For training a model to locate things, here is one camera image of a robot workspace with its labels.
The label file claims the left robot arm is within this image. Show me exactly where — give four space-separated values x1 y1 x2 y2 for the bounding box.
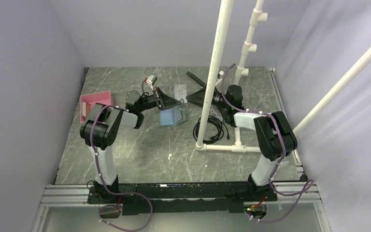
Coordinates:
80 87 181 203

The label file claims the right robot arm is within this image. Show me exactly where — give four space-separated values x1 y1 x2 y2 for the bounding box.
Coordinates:
212 85 298 201

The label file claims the white PVC pipe frame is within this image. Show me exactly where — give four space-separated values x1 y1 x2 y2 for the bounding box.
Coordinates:
195 0 371 153

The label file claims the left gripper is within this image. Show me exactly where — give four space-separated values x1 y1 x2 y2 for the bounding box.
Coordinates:
138 87 181 112

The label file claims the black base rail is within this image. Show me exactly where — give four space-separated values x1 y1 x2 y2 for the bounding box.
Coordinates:
87 181 278 216

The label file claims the white credit card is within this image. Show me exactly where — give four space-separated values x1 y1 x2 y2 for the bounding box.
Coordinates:
174 84 187 103

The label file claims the black foam tube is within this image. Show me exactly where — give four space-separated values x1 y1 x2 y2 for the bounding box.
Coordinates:
186 71 206 88

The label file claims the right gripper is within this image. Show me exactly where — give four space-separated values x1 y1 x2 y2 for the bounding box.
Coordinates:
186 82 231 110

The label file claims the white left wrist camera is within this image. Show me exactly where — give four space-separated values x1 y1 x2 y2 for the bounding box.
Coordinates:
145 75 157 88

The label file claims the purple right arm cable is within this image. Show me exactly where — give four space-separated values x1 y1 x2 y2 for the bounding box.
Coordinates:
219 63 315 224

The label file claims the pink plastic bin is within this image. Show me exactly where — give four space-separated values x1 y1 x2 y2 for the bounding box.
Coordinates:
80 91 114 123

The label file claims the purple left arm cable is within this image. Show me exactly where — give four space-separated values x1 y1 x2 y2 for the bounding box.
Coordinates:
89 105 154 232

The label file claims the coiled black cable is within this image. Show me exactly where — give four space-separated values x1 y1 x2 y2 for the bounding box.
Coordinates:
193 115 230 145

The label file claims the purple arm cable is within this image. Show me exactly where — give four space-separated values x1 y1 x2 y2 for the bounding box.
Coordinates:
219 63 315 224
89 105 154 232

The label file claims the green card holder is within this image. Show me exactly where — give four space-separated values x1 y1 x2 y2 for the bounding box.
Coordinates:
159 106 186 127

